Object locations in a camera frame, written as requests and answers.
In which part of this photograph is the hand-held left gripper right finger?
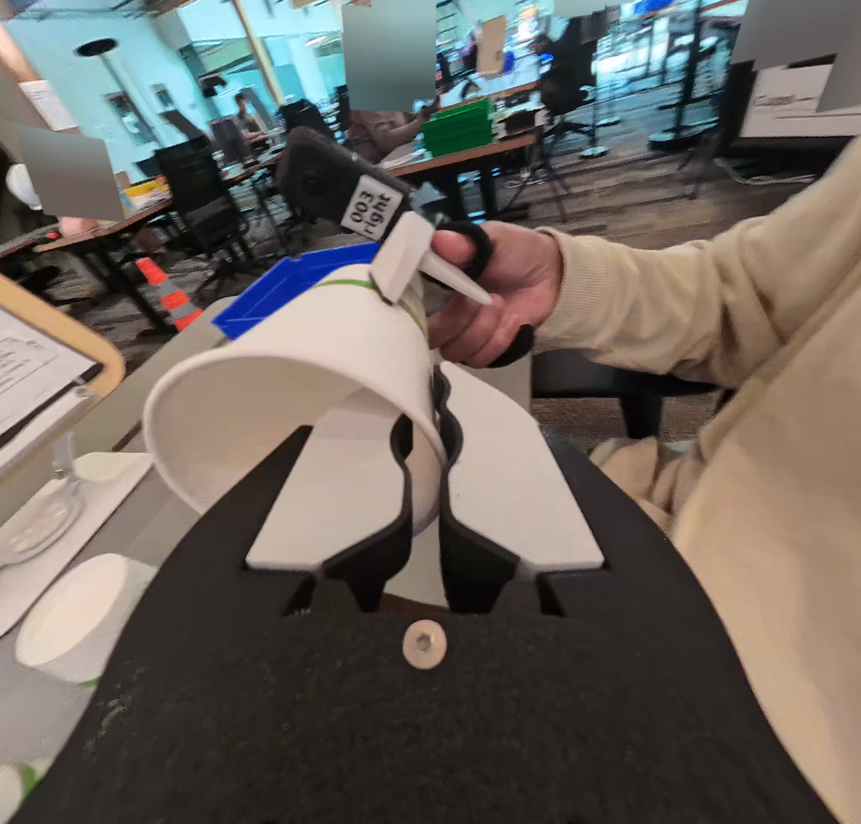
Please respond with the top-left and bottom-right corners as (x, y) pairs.
(432, 361), (606, 615)

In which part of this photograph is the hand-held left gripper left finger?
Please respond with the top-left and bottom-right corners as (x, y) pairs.
(244, 412), (414, 613)

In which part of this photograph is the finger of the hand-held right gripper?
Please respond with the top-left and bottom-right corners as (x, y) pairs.
(369, 210), (437, 305)

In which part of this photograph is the blue plastic bin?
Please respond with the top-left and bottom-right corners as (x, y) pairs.
(212, 242), (384, 340)

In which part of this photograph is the person's right forearm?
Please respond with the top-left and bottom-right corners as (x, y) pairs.
(538, 136), (861, 394)

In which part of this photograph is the person's right hand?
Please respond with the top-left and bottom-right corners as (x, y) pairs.
(427, 222), (565, 369)

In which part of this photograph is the stack of green bins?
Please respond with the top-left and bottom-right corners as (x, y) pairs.
(420, 97), (496, 159)

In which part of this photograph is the wooden office table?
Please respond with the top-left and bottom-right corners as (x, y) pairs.
(366, 127), (542, 226)

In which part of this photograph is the orange traffic cone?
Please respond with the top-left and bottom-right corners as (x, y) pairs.
(136, 257), (204, 332)

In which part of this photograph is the cardboard box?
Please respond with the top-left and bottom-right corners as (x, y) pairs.
(476, 15), (507, 76)

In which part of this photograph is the wooden document stand white base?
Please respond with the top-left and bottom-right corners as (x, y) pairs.
(0, 275), (157, 637)

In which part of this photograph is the black floor lamp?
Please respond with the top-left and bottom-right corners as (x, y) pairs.
(74, 38), (145, 145)

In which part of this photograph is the person's beige sweatshirt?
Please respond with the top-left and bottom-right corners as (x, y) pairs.
(591, 340), (861, 824)

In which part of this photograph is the white sign board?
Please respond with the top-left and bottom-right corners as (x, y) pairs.
(736, 64), (852, 140)

